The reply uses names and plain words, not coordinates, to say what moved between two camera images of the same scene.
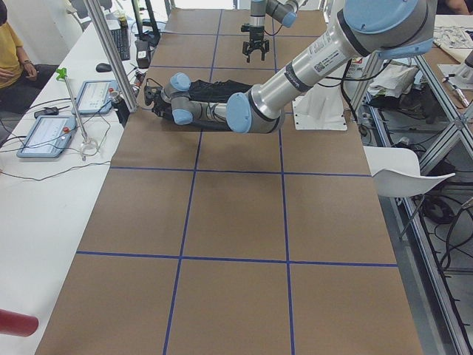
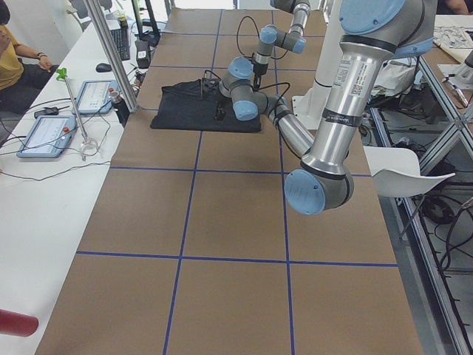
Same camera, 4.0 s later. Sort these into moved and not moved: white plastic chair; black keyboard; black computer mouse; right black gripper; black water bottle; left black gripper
Moved: right black gripper; left black gripper
Not moved: black computer mouse; white plastic chair; black water bottle; black keyboard
